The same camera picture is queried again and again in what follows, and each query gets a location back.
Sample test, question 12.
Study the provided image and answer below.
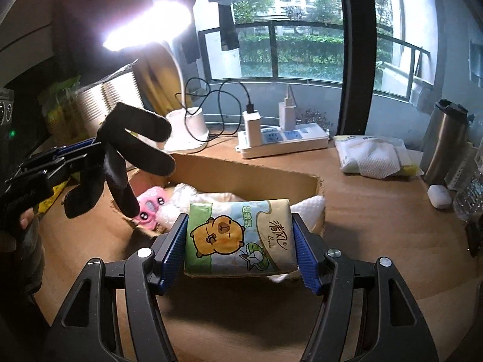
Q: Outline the balcony railing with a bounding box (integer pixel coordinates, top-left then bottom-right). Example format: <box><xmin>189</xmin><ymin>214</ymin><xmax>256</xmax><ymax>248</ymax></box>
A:
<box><xmin>198</xmin><ymin>22</ymin><xmax>431</xmax><ymax>99</ymax></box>

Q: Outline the white desk lamp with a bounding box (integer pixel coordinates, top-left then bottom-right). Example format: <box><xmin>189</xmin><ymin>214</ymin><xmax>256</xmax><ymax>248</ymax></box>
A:
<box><xmin>102</xmin><ymin>0</ymin><xmax>210</xmax><ymax>152</ymax></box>

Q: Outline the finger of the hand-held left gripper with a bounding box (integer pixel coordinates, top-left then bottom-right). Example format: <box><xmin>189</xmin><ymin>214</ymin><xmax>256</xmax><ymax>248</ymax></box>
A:
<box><xmin>19</xmin><ymin>139</ymin><xmax>102</xmax><ymax>171</ymax></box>
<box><xmin>4</xmin><ymin>154</ymin><xmax>105</xmax><ymax>212</ymax></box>

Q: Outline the black charging cable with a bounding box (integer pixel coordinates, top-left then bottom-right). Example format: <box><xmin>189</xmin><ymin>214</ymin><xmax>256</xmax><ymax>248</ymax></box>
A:
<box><xmin>174</xmin><ymin>78</ymin><xmax>256</xmax><ymax>141</ymax></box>

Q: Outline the white power strip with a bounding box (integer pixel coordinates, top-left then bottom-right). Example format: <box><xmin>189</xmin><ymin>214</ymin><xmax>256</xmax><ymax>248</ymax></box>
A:
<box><xmin>236</xmin><ymin>124</ymin><xmax>329</xmax><ymax>160</ymax></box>

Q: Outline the clear water bottle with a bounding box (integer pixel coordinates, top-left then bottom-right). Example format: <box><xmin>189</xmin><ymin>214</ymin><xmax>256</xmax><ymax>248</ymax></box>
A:
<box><xmin>453</xmin><ymin>169</ymin><xmax>483</xmax><ymax>221</ymax></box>

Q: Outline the white bag of paper cups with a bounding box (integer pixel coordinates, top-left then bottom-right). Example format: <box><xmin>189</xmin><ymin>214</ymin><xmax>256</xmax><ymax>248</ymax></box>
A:
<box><xmin>75</xmin><ymin>60</ymin><xmax>146</xmax><ymax>129</ymax></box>

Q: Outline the white charger with black cable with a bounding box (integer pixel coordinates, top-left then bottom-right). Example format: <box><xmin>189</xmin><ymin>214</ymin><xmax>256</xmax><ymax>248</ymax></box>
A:
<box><xmin>242</xmin><ymin>103</ymin><xmax>262</xmax><ymax>147</ymax></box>

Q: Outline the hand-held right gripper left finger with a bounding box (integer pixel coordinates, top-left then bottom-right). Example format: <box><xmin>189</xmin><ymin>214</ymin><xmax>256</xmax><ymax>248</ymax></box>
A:
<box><xmin>43</xmin><ymin>213</ymin><xmax>189</xmax><ymax>362</ymax></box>

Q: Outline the person's left hand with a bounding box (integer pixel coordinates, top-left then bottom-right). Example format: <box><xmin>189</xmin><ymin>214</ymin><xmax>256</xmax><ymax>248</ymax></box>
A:
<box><xmin>19</xmin><ymin>211</ymin><xmax>37</xmax><ymax>231</ymax></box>

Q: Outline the pink plush toy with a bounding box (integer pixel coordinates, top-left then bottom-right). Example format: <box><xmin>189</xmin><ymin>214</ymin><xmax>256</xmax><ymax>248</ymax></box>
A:
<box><xmin>135</xmin><ymin>186</ymin><xmax>169</xmax><ymax>231</ymax></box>

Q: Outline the yellow tissue pack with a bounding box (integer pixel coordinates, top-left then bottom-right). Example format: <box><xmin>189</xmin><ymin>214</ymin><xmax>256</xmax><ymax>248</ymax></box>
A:
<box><xmin>39</xmin><ymin>182</ymin><xmax>69</xmax><ymax>212</ymax></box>

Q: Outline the dark grey glove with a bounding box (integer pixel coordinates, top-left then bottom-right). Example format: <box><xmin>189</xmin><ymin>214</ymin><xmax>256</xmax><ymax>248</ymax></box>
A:
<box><xmin>64</xmin><ymin>102</ymin><xmax>176</xmax><ymax>219</ymax></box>

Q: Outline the brown cardboard box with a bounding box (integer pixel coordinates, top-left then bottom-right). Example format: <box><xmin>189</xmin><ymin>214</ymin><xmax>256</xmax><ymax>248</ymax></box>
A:
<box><xmin>109</xmin><ymin>153</ymin><xmax>327</xmax><ymax>284</ymax></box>

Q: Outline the tall white charger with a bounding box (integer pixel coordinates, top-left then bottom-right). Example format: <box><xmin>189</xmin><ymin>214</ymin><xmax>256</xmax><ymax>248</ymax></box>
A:
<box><xmin>279</xmin><ymin>84</ymin><xmax>297</xmax><ymax>132</ymax></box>

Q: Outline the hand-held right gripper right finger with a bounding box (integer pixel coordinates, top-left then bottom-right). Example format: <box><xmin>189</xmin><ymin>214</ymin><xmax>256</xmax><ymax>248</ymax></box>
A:
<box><xmin>290</xmin><ymin>213</ymin><xmax>440</xmax><ymax>362</ymax></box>

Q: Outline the steel thermos bottle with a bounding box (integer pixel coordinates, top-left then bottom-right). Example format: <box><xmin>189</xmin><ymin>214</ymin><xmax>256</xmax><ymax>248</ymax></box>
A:
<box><xmin>420</xmin><ymin>99</ymin><xmax>475</xmax><ymax>185</ymax></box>

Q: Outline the hanging black garment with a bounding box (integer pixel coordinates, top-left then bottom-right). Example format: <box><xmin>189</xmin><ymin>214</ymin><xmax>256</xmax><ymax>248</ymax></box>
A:
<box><xmin>219</xmin><ymin>4</ymin><xmax>239</xmax><ymax>51</ymax></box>

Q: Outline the green cartoon tissue pack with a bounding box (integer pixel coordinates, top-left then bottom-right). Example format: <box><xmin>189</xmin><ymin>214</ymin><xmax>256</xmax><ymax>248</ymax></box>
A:
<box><xmin>184</xmin><ymin>198</ymin><xmax>299</xmax><ymax>278</ymax></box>

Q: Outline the white earbud case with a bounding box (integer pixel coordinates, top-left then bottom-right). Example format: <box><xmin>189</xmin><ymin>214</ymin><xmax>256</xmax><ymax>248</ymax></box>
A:
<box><xmin>427</xmin><ymin>185</ymin><xmax>453</xmax><ymax>209</ymax></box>

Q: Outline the dark window frame post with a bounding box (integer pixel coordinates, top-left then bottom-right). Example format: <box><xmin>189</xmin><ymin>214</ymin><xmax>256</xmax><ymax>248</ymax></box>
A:
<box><xmin>337</xmin><ymin>0</ymin><xmax>375</xmax><ymax>137</ymax></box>

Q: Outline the green bag of paper cups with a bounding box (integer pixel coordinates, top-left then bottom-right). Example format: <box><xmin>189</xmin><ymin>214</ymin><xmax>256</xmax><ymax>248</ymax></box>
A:
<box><xmin>39</xmin><ymin>76</ymin><xmax>82</xmax><ymax>141</ymax></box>

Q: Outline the clear bubble wrap bag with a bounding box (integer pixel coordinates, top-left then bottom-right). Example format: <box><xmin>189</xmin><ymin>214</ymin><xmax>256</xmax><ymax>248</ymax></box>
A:
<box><xmin>156</xmin><ymin>183</ymin><xmax>242</xmax><ymax>235</ymax></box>

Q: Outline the pack of white masks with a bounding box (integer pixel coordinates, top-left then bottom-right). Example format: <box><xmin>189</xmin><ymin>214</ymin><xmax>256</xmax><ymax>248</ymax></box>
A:
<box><xmin>334</xmin><ymin>135</ymin><xmax>424</xmax><ymax>179</ymax></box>

